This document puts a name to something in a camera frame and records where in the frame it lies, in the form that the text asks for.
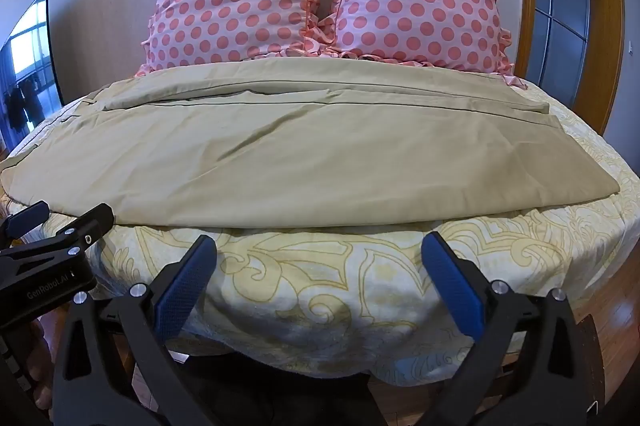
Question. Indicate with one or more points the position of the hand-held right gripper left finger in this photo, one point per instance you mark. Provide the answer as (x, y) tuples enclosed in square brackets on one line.
[(181, 288)]

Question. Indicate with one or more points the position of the beige blanket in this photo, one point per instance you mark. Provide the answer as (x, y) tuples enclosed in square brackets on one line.
[(310, 156)]

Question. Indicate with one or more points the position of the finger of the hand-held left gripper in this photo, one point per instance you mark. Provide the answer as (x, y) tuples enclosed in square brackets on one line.
[(75, 231), (27, 217)]

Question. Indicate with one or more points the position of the yellow patterned bed cover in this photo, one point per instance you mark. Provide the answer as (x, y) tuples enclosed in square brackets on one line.
[(310, 291)]

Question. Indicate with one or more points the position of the flat screen television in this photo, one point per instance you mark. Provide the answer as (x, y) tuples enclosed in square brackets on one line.
[(30, 76)]

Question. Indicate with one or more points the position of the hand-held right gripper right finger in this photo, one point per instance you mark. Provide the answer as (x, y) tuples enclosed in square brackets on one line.
[(452, 288)]

